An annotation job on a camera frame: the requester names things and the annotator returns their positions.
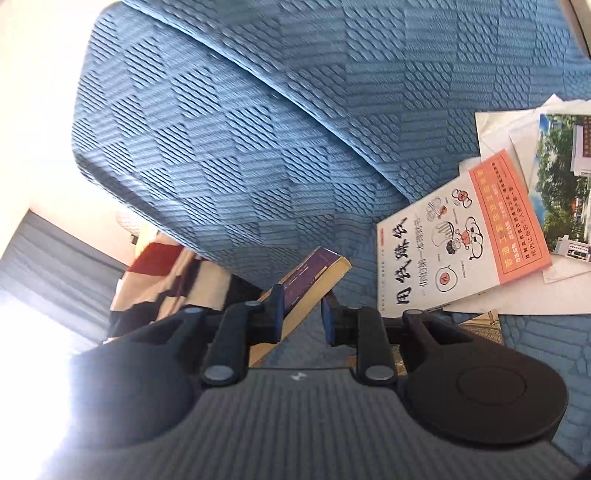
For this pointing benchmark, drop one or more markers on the red black white striped blanket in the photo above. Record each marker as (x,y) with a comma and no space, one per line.
(161,263)

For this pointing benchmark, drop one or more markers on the purple book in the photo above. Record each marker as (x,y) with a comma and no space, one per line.
(314,272)

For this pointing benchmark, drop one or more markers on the white paper sheet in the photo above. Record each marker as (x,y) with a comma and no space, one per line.
(498,134)

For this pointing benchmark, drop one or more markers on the white cartoon book orange band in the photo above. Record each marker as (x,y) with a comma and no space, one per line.
(461,240)

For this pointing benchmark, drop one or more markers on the photo cover notebook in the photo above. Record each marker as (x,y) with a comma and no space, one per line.
(563,184)

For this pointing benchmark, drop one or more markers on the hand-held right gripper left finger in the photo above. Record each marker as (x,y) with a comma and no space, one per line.
(277,316)

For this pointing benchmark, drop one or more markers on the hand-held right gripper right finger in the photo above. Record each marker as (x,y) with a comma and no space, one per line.
(328,323)

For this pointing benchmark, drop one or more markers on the white paper booklet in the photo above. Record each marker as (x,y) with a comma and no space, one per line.
(531,295)

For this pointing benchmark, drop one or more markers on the brown gold book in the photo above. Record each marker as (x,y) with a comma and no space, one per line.
(480,327)

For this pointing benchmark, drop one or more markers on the grey curtain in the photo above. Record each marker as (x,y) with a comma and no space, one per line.
(55,258)

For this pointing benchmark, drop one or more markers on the blue textured sofa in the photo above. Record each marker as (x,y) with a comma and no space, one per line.
(231,138)

